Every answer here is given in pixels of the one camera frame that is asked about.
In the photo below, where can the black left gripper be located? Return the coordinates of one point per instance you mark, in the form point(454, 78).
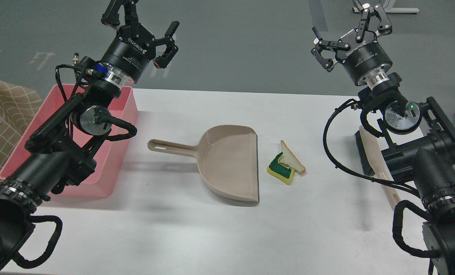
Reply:
point(132, 50)

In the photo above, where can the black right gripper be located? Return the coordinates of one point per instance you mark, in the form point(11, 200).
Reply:
point(366, 59)

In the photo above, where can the beige hand brush black bristles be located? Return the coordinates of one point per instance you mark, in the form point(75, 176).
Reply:
point(372, 161)

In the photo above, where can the toy bread slice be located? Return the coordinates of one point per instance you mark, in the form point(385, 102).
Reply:
point(288, 159)

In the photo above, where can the beige plastic dustpan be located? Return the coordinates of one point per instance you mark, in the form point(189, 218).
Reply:
point(227, 159)

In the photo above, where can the yellow green sponge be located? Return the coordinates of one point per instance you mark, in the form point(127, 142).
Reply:
point(280, 171)

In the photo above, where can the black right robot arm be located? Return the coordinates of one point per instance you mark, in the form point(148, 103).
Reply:
point(402, 144)

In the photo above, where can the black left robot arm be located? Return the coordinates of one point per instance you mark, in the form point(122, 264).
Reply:
point(62, 149)

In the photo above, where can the pink plastic bin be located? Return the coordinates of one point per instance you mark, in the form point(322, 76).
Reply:
point(109, 157)

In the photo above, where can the white table leg base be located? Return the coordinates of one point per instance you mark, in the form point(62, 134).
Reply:
point(387, 6)

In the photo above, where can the brown checkered cloth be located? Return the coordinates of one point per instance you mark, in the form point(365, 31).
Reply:
point(18, 106)

